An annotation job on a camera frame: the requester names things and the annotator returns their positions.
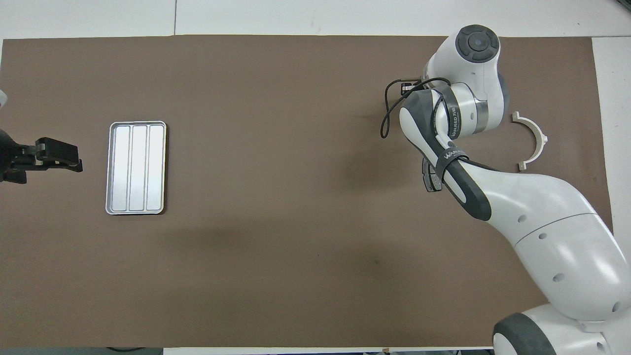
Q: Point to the white curved plastic bracket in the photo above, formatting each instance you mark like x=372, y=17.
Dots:
x=541, y=140

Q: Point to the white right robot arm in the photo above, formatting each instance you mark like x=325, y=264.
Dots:
x=542, y=212

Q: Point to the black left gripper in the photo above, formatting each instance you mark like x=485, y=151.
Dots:
x=12, y=158

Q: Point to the rectangular dark brake pad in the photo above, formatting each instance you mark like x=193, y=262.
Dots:
x=428, y=180

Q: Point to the brown table mat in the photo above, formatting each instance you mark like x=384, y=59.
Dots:
x=296, y=148

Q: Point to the silver metal tray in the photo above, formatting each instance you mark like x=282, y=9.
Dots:
x=135, y=167

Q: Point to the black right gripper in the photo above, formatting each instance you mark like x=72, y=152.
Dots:
x=409, y=88

